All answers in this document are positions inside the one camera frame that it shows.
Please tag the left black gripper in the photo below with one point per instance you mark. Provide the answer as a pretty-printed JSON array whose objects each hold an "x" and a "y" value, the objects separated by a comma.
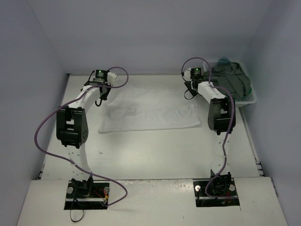
[{"x": 104, "y": 93}]

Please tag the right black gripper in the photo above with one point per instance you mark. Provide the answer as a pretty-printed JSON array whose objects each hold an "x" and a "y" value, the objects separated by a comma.
[{"x": 188, "y": 87}]

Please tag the white t shirt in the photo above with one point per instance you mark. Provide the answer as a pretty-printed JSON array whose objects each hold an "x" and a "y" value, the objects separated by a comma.
[{"x": 140, "y": 109}]

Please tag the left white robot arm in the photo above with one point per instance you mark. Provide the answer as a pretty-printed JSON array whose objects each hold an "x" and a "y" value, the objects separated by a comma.
[{"x": 72, "y": 129}]

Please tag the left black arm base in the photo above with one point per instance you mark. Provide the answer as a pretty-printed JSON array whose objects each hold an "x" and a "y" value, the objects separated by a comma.
[{"x": 85, "y": 195}]

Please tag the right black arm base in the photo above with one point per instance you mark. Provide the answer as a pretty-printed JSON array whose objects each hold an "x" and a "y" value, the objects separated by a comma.
[{"x": 223, "y": 196}]

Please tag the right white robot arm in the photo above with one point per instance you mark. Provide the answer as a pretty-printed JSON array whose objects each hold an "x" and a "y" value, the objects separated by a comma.
[{"x": 221, "y": 120}]

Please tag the grey t shirt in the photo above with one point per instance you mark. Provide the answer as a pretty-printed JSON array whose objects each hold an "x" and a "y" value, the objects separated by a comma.
[{"x": 231, "y": 77}]

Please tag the white plastic basket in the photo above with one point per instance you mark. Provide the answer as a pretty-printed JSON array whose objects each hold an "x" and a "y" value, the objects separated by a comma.
[{"x": 250, "y": 99}]

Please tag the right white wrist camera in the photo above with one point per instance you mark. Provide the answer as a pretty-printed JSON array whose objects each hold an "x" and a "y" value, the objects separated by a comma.
[{"x": 186, "y": 75}]

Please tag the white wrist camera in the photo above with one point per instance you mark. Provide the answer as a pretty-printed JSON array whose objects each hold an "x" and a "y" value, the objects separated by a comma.
[
  {"x": 186, "y": 75},
  {"x": 111, "y": 77}
]

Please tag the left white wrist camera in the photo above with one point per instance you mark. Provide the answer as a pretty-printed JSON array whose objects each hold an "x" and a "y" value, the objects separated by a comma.
[{"x": 111, "y": 77}]

